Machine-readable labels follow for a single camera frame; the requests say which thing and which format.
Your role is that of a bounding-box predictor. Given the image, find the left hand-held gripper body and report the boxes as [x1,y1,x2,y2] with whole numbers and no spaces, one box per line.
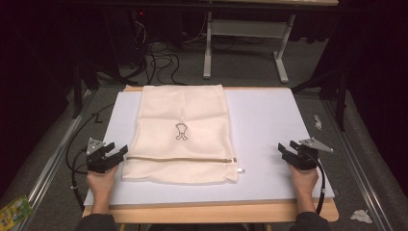
[85,137,125,174]

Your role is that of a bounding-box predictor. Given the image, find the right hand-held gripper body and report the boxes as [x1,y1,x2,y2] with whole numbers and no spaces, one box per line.
[282,137,335,171]

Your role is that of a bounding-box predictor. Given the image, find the cream mesh laundry bag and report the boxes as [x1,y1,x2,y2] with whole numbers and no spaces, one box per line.
[121,84,246,186]

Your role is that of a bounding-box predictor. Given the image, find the person's left hand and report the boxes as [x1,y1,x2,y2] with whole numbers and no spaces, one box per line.
[86,165,120,197]

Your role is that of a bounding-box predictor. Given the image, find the person's right hand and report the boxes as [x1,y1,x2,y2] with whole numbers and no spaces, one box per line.
[288,163,320,197]

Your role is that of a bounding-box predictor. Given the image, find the white foam board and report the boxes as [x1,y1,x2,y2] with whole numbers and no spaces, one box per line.
[84,88,336,207]

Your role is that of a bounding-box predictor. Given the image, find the black stand legs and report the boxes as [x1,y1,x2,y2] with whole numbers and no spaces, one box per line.
[291,66,350,133]
[70,59,129,120]

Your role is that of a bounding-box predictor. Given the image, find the crumpled white tissue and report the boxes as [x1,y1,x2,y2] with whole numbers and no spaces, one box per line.
[349,209,374,224]

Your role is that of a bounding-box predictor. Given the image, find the green snack packet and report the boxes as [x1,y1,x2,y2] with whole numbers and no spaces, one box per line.
[0,193,34,231]

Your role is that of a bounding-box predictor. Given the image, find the wooden table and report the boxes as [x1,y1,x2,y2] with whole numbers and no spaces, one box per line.
[81,85,340,224]

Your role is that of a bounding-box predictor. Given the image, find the black floor cable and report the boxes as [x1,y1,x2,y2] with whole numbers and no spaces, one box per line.
[64,102,115,176]

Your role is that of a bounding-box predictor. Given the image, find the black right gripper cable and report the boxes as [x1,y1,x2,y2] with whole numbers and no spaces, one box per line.
[306,150,327,216]

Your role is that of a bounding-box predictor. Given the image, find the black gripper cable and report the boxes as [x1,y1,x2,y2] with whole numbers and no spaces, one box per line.
[69,147,91,213]
[306,150,327,216]

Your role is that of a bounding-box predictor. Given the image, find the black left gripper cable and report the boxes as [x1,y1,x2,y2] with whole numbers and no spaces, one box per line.
[69,147,91,213]

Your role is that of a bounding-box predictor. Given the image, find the metal floor rail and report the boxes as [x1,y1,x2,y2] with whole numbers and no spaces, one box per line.
[320,95,394,231]
[13,90,97,231]

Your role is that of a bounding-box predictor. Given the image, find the tangle of black cables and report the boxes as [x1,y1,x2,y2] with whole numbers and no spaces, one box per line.
[126,18,189,87]

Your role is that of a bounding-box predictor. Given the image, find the white metal desk frame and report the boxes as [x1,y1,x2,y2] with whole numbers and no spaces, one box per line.
[202,0,340,85]

